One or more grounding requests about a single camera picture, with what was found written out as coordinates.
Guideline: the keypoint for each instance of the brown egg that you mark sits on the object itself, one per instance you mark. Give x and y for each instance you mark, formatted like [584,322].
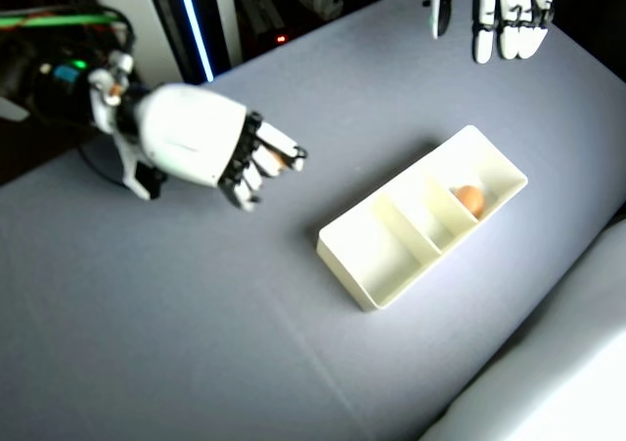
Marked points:
[277,159]
[471,199]

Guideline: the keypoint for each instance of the black round stand base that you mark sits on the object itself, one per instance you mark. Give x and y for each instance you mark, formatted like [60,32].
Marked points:
[100,162]

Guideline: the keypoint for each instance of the blue light strip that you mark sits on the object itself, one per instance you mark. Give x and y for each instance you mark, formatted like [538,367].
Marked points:
[194,25]

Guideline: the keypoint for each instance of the black device with red light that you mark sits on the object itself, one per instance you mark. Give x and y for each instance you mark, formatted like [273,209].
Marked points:
[269,20]

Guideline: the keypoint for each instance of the white cabinet panel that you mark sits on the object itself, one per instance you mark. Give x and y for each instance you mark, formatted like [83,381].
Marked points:
[127,1]

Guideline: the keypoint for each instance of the grey table cloth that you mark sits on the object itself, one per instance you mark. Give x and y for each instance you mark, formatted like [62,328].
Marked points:
[195,314]

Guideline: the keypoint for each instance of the white three-well tray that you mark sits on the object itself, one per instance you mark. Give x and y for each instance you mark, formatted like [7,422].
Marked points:
[391,260]

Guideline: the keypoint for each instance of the large white padded block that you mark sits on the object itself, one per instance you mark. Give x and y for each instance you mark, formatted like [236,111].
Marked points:
[552,363]

